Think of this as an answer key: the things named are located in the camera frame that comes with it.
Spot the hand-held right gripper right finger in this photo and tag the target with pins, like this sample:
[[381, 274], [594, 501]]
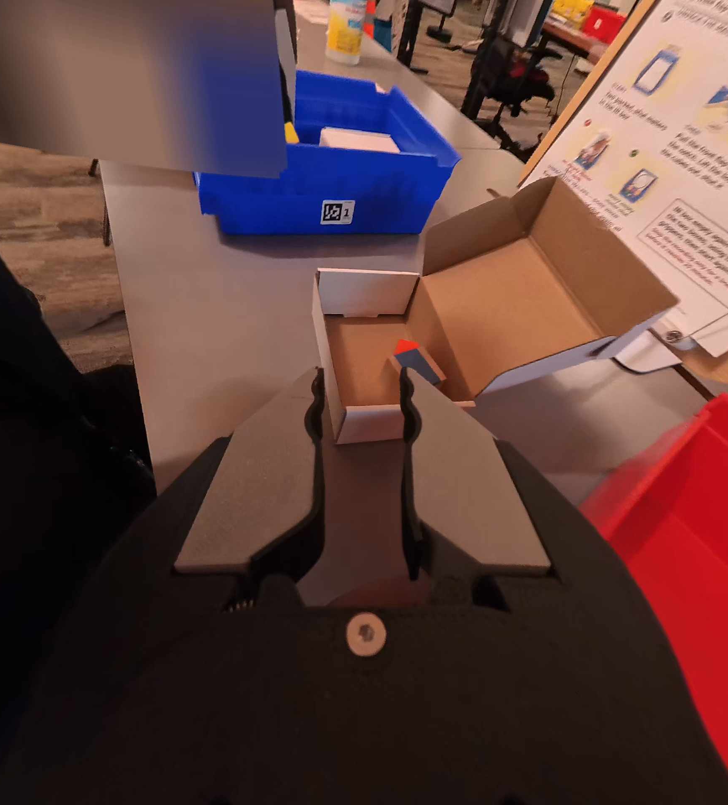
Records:
[[471, 497]]

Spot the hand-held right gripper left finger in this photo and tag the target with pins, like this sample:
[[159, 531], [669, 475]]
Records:
[[257, 497]]

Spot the blue cube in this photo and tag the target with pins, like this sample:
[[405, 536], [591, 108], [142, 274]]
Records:
[[420, 365]]

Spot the red cube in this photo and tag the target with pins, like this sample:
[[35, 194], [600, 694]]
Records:
[[406, 346]]

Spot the white cardboard mailer box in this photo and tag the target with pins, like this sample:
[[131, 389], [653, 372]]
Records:
[[358, 139], [508, 302]]

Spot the red plastic bin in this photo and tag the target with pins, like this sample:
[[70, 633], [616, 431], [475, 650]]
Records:
[[703, 566]]

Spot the blue plastic bin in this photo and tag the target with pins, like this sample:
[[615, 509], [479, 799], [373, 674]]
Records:
[[402, 188]]

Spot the yellow cube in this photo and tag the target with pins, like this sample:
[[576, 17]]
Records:
[[291, 133]]

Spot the person's dark clothing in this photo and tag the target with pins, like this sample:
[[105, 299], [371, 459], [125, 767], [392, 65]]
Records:
[[24, 503]]

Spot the printed instruction poster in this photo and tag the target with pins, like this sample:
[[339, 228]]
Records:
[[685, 207]]

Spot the white canister with yellow label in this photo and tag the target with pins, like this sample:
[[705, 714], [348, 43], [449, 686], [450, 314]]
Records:
[[346, 31]]

